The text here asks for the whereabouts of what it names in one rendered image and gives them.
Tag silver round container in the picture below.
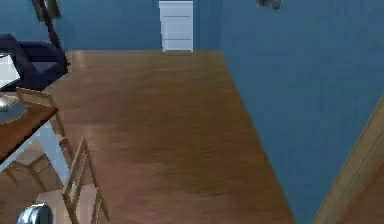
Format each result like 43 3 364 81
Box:
15 203 54 224

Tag white chest of drawers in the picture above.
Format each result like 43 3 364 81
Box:
158 0 195 53

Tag light wooden chair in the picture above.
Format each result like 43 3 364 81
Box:
15 87 75 168
35 135 111 224

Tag dark blue armchair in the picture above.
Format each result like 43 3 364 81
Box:
0 33 71 92

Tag brown wooden dining table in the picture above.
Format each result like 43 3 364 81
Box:
0 99 60 165

